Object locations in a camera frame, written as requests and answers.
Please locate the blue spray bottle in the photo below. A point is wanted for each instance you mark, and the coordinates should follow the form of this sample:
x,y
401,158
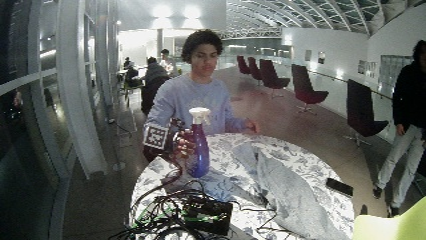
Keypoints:
x,y
199,150

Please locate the white marker cube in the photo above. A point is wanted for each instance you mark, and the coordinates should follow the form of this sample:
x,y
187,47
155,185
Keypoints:
x,y
156,136

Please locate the the person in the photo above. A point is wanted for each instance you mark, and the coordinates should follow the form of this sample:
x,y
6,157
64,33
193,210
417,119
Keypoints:
x,y
195,96

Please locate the dark red chair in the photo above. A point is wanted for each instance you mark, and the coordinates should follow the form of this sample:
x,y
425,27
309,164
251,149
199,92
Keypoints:
x,y
255,69
272,76
361,111
306,87
243,65

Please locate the blue floral tablecloth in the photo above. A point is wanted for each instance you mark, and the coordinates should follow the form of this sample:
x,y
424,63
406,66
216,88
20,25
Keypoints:
x,y
310,163

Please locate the grey cloth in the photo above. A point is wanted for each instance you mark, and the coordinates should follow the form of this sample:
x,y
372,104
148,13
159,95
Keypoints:
x,y
284,190

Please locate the black electronics box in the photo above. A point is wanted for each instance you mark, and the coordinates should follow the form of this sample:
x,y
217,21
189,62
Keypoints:
x,y
208,215

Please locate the black phone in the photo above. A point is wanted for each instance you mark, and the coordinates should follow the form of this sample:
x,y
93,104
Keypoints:
x,y
340,186

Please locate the white column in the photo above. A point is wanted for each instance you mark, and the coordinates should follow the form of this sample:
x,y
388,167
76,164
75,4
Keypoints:
x,y
80,90

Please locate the yellow-green seat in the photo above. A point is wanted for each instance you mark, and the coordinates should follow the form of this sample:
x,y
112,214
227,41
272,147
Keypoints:
x,y
393,223

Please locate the wall picture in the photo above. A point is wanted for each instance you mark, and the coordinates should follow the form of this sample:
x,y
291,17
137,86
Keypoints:
x,y
321,57
308,55

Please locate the wall notice board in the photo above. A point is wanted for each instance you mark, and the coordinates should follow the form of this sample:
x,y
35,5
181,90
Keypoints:
x,y
392,73

